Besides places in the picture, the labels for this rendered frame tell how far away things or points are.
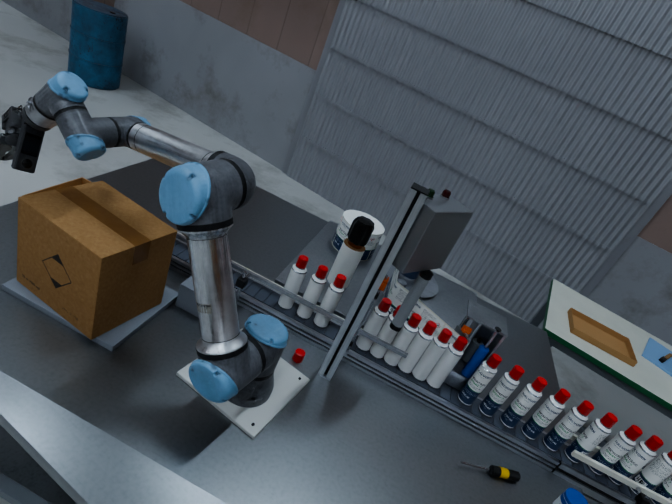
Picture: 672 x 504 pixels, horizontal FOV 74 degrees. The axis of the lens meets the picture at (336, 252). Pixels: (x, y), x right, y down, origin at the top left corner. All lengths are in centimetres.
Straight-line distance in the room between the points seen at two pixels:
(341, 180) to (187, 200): 373
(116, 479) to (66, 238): 56
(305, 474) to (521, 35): 355
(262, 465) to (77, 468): 39
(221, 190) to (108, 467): 64
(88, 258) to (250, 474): 64
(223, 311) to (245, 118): 430
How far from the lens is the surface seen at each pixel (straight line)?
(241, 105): 522
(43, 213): 131
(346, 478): 126
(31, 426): 121
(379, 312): 142
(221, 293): 99
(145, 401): 125
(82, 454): 117
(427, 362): 149
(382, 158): 435
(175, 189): 93
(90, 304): 128
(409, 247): 114
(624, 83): 402
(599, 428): 164
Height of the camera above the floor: 182
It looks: 28 degrees down
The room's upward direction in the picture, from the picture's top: 24 degrees clockwise
